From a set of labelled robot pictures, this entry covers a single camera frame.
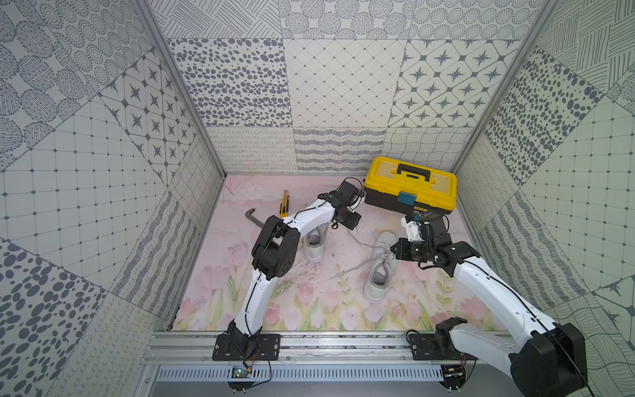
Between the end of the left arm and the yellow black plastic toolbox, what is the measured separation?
6.4 inches

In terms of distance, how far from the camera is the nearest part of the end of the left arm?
2.45 feet

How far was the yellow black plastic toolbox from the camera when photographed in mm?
946
